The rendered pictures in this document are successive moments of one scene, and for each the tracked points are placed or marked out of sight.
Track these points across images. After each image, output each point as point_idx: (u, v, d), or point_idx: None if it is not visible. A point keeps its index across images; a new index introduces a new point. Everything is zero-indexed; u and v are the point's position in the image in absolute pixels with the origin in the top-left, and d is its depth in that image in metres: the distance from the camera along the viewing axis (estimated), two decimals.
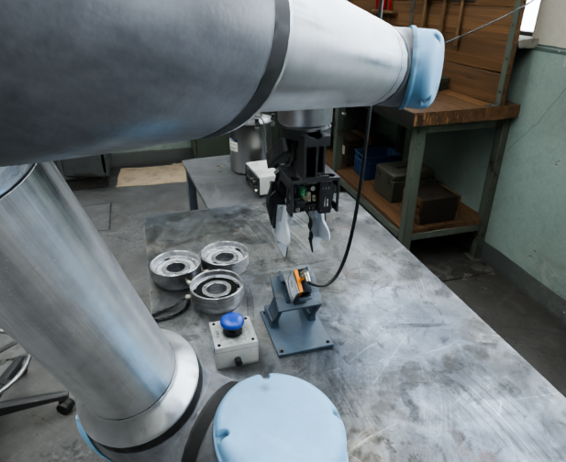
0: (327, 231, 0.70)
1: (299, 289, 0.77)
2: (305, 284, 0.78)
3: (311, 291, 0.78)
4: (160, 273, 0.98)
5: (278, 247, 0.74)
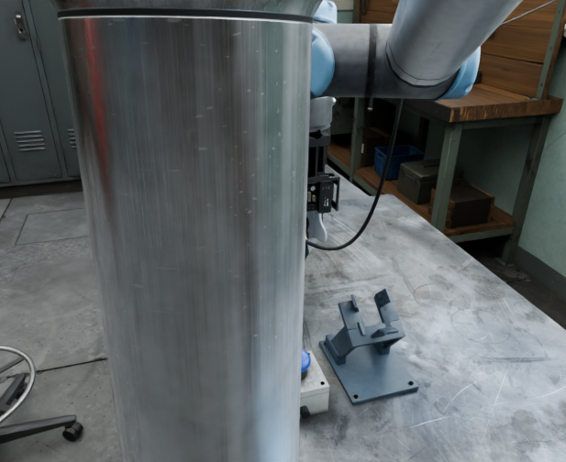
0: (325, 232, 0.70)
1: None
2: None
3: (308, 253, 0.75)
4: None
5: None
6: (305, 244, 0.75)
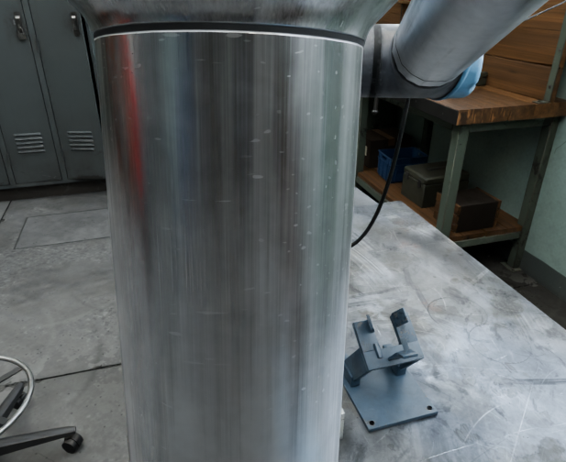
0: None
1: None
2: None
3: None
4: None
5: None
6: None
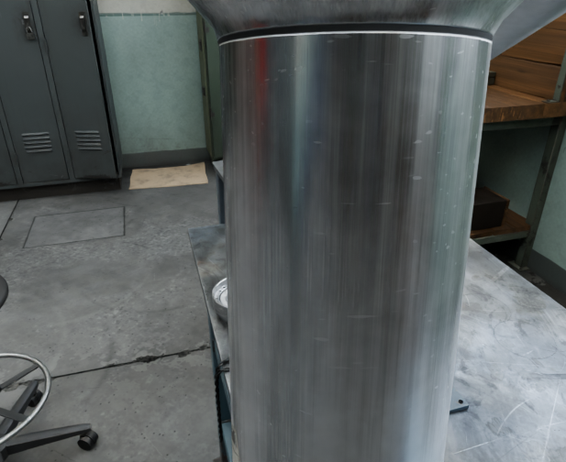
0: None
1: None
2: None
3: None
4: (225, 304, 0.79)
5: None
6: None
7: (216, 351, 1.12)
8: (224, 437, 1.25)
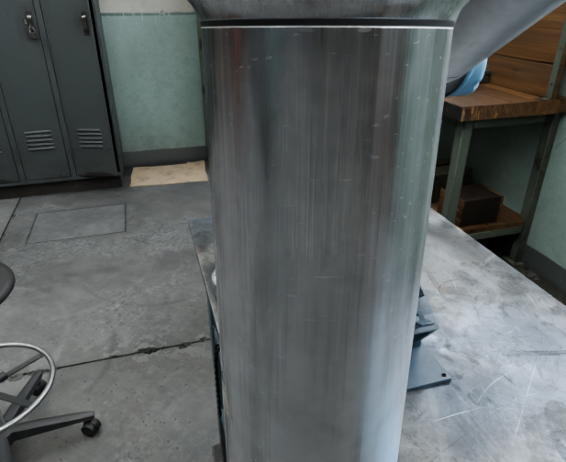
0: None
1: None
2: None
3: None
4: None
5: None
6: None
7: (216, 337, 1.16)
8: (223, 422, 1.30)
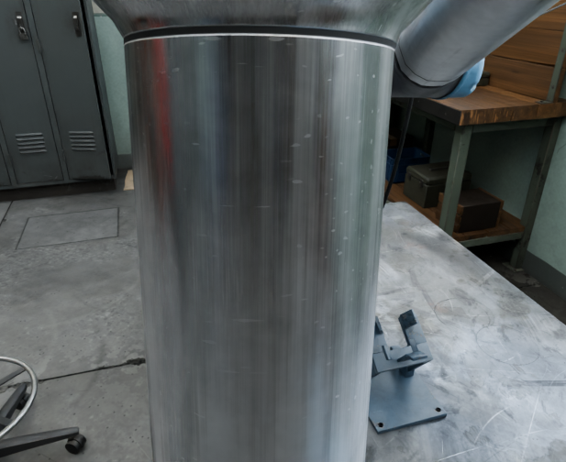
0: None
1: None
2: None
3: None
4: None
5: None
6: None
7: None
8: None
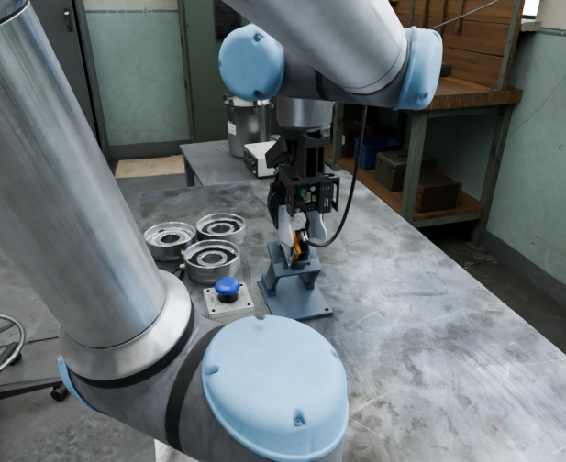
0: (325, 232, 0.70)
1: (296, 249, 0.74)
2: (302, 246, 0.75)
3: (309, 253, 0.75)
4: (153, 244, 0.95)
5: (283, 247, 0.74)
6: (306, 244, 0.75)
7: None
8: None
